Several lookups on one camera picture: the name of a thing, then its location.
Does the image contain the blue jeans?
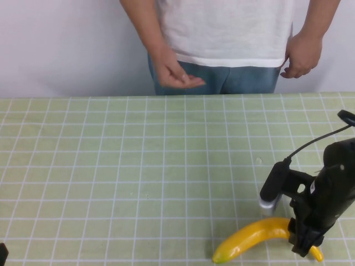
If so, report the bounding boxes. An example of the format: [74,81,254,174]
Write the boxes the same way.
[147,53,280,96]

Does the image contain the person's left forearm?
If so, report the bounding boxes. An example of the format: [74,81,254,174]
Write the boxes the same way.
[300,0,338,40]

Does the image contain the person's right hand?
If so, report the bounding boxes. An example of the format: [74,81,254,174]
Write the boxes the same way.
[158,50,206,90]

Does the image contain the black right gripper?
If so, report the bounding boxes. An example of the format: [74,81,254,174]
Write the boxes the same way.
[283,168,355,258]

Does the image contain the green checked tablecloth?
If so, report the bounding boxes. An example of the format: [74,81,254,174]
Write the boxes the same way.
[0,91,355,266]

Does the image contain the person's right forearm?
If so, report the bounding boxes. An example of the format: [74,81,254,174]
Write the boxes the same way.
[119,0,173,59]

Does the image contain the white t-shirt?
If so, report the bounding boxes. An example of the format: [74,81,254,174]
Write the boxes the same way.
[154,0,295,68]

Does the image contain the black camera cable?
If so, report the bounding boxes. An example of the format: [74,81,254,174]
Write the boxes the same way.
[282,109,355,167]

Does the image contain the yellow plastic banana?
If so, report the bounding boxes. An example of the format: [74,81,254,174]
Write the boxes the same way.
[212,217,324,264]

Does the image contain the person's left hand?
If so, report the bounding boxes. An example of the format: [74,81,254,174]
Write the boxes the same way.
[280,32,324,79]

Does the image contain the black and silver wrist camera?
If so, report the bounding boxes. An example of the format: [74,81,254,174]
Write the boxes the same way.
[258,159,292,217]

